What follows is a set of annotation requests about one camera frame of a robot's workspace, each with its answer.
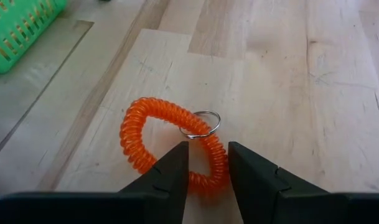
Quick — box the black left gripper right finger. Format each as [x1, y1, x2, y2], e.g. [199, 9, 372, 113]
[228, 141, 330, 224]

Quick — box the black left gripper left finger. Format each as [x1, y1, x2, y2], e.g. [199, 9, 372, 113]
[117, 141, 190, 224]

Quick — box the orange spiral wrist coil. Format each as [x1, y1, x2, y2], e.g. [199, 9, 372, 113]
[119, 96, 231, 195]

